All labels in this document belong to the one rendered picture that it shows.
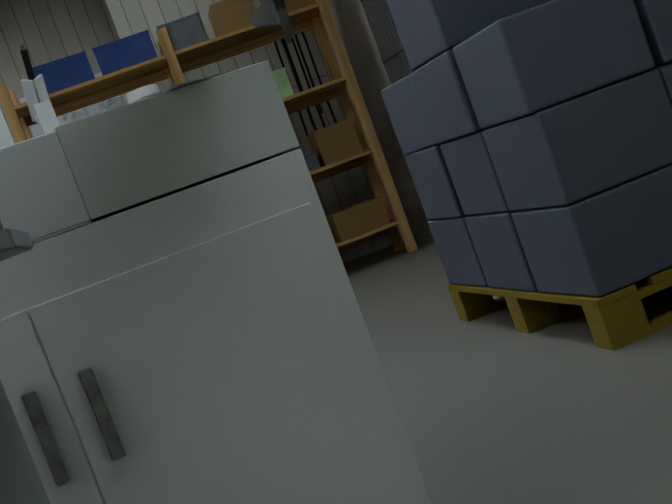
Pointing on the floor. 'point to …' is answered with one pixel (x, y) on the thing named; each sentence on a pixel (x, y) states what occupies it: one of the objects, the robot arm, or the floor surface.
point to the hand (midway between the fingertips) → (288, 27)
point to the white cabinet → (202, 355)
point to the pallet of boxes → (543, 155)
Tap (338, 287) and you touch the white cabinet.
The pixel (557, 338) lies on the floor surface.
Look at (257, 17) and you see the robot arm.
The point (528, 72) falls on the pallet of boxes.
